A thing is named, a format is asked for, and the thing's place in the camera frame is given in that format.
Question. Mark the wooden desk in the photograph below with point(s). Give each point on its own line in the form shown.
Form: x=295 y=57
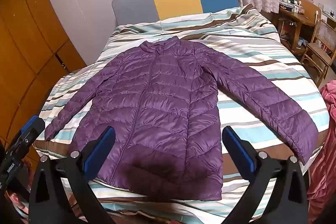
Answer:
x=294 y=22

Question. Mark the striped duvet cover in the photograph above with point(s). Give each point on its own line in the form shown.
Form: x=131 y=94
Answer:
x=262 y=61

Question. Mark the wooden bedside table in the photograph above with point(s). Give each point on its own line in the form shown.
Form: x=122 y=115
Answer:
x=319 y=53

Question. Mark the wooden wardrobe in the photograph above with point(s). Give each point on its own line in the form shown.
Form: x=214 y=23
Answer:
x=31 y=29

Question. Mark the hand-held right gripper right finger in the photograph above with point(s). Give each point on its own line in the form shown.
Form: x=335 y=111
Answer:
x=241 y=154

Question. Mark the decorated tin box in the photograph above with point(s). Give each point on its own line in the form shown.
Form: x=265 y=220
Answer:
x=286 y=6

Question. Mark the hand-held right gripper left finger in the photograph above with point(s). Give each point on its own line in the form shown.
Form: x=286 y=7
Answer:
x=99 y=151

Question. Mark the pink cloth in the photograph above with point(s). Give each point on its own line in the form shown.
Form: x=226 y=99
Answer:
x=324 y=161

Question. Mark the purple quilted down jacket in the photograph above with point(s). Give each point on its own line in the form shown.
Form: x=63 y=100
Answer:
x=162 y=108

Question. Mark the person's left hand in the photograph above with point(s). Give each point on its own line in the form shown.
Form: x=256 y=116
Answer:
x=15 y=200

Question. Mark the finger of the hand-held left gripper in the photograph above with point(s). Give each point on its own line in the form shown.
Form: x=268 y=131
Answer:
x=30 y=132

